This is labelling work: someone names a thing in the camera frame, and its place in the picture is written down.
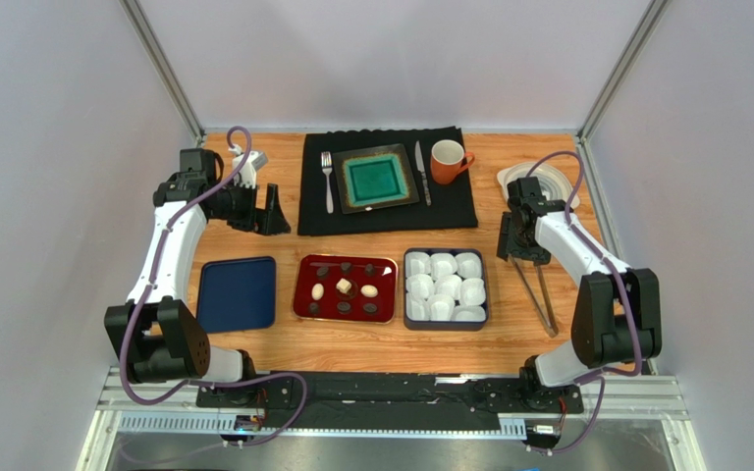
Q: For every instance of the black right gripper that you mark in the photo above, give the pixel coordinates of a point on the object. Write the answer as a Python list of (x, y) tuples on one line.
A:
[(522, 249)]

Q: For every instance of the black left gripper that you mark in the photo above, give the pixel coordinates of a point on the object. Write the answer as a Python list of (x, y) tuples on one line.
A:
[(268, 221)]

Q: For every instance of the metal serving tongs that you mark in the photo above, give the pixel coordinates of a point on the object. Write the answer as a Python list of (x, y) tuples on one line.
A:
[(533, 280)]

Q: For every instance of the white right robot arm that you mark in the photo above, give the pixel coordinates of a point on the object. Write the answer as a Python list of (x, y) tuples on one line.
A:
[(617, 314)]

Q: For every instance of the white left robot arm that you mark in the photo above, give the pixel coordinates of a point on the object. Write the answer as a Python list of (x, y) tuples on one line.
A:
[(154, 333)]

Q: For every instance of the white oval chocolate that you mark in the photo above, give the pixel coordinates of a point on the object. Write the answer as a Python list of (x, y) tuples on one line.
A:
[(317, 292), (369, 291)]

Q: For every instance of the cream cube chocolate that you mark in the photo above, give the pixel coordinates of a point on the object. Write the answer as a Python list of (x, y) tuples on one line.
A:
[(344, 286)]

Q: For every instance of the red lacquer chocolate tray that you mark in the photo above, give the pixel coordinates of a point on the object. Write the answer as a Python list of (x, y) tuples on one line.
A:
[(385, 279)]

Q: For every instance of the white paper cup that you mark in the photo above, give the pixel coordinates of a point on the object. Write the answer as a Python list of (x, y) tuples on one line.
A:
[(442, 265), (469, 265), (441, 307), (472, 292), (449, 285), (420, 286), (417, 310), (417, 263), (469, 314)]

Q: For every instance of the white round lid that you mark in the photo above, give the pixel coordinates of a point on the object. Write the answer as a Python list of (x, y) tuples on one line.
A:
[(554, 184)]

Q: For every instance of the black cloth placemat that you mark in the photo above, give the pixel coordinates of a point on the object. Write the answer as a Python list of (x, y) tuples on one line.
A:
[(452, 205)]

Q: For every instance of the dark blue box lid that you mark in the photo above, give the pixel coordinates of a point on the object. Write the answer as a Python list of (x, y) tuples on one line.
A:
[(237, 295)]

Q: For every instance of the silver fork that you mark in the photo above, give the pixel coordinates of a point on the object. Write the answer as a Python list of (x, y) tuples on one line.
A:
[(327, 170)]

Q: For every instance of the dark blue box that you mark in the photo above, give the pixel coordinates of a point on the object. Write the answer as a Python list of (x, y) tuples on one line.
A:
[(448, 326)]

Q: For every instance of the orange ceramic mug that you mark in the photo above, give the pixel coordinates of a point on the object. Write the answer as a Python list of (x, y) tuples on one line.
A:
[(448, 160)]

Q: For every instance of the teal square plate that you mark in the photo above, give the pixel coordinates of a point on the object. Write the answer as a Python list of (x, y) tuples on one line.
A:
[(374, 178)]

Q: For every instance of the silver table knife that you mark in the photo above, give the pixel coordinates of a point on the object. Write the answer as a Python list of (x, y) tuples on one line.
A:
[(418, 155)]

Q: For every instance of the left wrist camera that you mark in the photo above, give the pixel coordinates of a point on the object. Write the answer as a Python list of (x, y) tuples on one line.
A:
[(254, 162)]

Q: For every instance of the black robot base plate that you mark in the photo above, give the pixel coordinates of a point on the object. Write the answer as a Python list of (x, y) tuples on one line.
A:
[(393, 401)]

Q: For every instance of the aluminium frame rail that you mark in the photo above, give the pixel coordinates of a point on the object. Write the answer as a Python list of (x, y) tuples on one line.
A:
[(636, 402)]

